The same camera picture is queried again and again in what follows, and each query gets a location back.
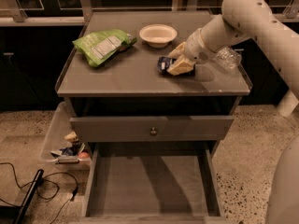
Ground white paper bowl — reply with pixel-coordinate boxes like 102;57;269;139
139;24;178;49

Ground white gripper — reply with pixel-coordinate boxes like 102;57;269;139
167;28;216;76

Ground clear plastic storage bin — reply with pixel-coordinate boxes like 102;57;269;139
39;102;91;171

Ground open grey middle drawer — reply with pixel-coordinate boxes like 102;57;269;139
71;142;231;224

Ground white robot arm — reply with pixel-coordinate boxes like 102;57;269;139
167;0;299;224

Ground snack items in bin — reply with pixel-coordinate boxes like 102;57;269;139
50;132;91;164

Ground metal railing frame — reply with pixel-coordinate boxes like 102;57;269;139
0;0;298;27

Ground black cable on floor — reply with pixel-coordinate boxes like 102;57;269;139
0;161;79;224

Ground green chip bag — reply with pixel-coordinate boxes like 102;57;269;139
73;29;137;67

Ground grey top drawer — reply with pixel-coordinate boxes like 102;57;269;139
70;116;234;142

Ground dark blue rxbar wrapper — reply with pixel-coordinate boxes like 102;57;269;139
157;57;195;76

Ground brass drawer knob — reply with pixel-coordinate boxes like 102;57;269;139
149;127;158;136

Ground grey wooden nightstand cabinet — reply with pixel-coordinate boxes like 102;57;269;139
58;11;251;151

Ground black stand leg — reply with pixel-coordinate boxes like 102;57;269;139
12;169;44;224

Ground clear plastic water bottle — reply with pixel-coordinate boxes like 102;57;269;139
214;47;242;72

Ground white post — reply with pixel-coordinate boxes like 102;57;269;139
277;90;299;117

